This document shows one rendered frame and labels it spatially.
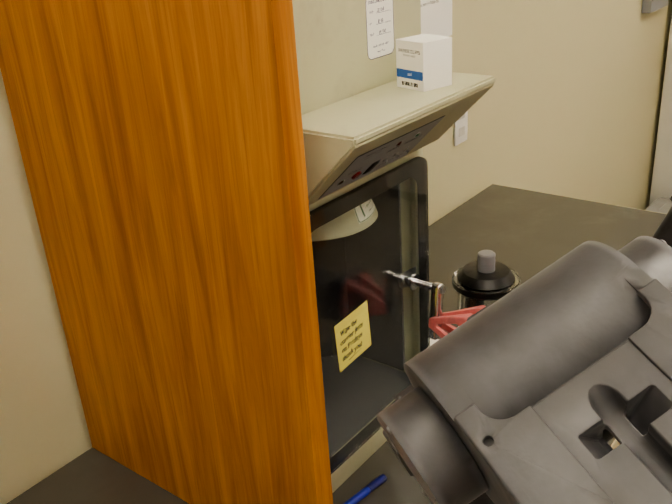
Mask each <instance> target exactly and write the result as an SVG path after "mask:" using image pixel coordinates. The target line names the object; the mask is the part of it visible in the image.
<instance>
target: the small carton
mask: <svg viewBox="0 0 672 504"><path fill-rule="evenodd" d="M396 68H397V87H401V88H406V89H411V90H416V91H421V92H426V91H430V90H434V89H438V88H441V87H445V86H449V85H452V37H448V36H440V35H432V34H420V35H415V36H410V37H405V38H400V39H396Z"/></svg>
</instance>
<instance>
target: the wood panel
mask: <svg viewBox="0 0 672 504"><path fill-rule="evenodd" d="M0 70H1V74H2V78H3V82H4V86H5V90H6V94H7V98H8V103H9V107H10V111H11V115H12V119H13V123H14V127H15V131H16V135H17V140H18V144H19V148H20V152H21V156H22V160H23V164H24V168H25V172H26V177H27V181H28V185H29V189H30V193H31V197H32V201H33V205H34V209H35V214H36V218H37V222H38V226H39V230H40V234H41V238H42V242H43V246H44V251H45V255H46V259H47V263H48V267H49V271H50V275H51V279H52V283H53V288H54V292H55V296H56V300H57V304H58V308H59V312H60V316H61V320H62V325H63V329H64V333H65V337H66V341H67V345H68V349H69V353H70V357H71V362H72V366H73V370H74V374H75V378H76V382H77V386H78V390H79V394H80V399H81V403H82V407H83V411H84V415H85V419H86V423H87V427H88V431H89V436H90V440H91V444H92V447H93V448H95V449H96V450H98V451H100V452H101V453H103V454H105V455H107V456H108V457H110V458H112V459H113V460H115V461H117V462H119V463H120V464H122V465H124V466H125V467H127V468H129V469H131V470H132V471H134V472H136V473H137V474H139V475H141V476H143V477H144V478H146V479H148V480H149V481H151V482H153V483H155V484H156V485H158V486H160V487H162V488H163V489H165V490H167V491H168V492H170V493H172V494H174V495H175V496H177V497H179V498H180V499H182V500H184V501H186V502H187V503H189V504H333V495H332V483H331V470H330V458H329V446H328V433H327V421H326V409H325V397H324V384H323V372H322V360H321V348H320V335H319V323H318V311H317V298H316V286H315V274H314V262H313V249H312V237H311V225H310V212H309V200H308V188H307V176H306V163H305V151H304V139H303V126H302V114H301V102H300V90H299V77H298V65H297V53H296V41H295V28H294V16H293V4H292V0H0Z"/></svg>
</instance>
